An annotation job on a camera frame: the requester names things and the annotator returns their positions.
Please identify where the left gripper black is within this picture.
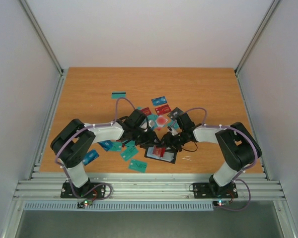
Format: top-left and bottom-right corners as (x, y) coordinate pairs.
(131, 126), (161, 147)

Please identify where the red VIP card bottom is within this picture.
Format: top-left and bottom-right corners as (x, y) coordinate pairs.
(152, 146), (165, 157)

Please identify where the red vip card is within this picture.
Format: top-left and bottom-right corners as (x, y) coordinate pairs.
(141, 107), (152, 116)
(154, 104), (171, 116)
(152, 146), (165, 157)

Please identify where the teal vip card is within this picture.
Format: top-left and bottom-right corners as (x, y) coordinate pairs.
(129, 159), (148, 173)
(120, 146), (139, 161)

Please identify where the black leather card holder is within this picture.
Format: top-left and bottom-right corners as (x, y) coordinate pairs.
(145, 146), (177, 164)

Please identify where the teal VIP card bottom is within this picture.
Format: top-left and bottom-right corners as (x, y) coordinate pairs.
(129, 159), (148, 173)

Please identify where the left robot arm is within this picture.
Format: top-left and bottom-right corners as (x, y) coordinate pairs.
(50, 109), (160, 197)

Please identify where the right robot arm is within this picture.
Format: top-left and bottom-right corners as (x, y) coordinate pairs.
(160, 113), (262, 197)

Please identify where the white red pattern card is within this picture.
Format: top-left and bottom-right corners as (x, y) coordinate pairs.
(155, 116), (168, 131)

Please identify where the black VIP card right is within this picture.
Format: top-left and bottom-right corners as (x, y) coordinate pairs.
(167, 107), (183, 120)

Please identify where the red VIP card upper left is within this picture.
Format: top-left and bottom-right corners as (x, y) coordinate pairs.
(141, 107), (152, 116)

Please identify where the teal card small lower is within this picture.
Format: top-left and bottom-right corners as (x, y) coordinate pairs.
(110, 141), (122, 152)

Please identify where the red VIP card upper right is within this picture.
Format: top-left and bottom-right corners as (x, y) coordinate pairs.
(154, 104), (171, 116)

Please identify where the blue card lower left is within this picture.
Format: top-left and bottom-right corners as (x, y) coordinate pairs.
(98, 140), (114, 151)

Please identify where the blue card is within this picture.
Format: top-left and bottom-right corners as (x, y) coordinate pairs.
(82, 149), (99, 166)
(151, 96), (167, 107)
(98, 140), (114, 151)

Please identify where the blue card top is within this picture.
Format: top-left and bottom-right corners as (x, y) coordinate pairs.
(151, 96), (167, 107)

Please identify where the teal card magnetic stripe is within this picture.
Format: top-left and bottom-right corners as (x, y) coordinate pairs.
(111, 92), (126, 99)

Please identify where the blue card far left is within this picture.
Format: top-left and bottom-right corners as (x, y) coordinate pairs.
(82, 149), (99, 166)

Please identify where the right circuit board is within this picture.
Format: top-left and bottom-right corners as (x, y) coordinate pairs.
(213, 200), (232, 207)

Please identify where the circuit board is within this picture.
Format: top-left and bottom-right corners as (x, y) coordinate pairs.
(77, 200), (93, 209)
(213, 200), (232, 207)

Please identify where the left circuit board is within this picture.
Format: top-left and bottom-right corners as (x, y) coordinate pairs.
(77, 200), (93, 209)

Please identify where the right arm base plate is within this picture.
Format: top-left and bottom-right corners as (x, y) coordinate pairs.
(192, 182), (238, 199)

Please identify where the grey slotted cable duct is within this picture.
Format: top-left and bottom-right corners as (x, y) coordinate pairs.
(23, 201), (214, 212)

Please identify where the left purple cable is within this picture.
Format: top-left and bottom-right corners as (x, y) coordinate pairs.
(54, 98), (137, 200)

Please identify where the purple cable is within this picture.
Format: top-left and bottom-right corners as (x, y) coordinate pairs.
(54, 98), (137, 200)
(168, 107), (260, 212)

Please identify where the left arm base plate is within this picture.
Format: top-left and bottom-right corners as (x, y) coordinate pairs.
(60, 182), (106, 199)

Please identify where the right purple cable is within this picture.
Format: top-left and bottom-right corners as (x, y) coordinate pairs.
(168, 107), (260, 212)

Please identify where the aluminium rail frame front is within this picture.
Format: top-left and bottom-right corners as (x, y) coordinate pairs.
(13, 172), (285, 201)

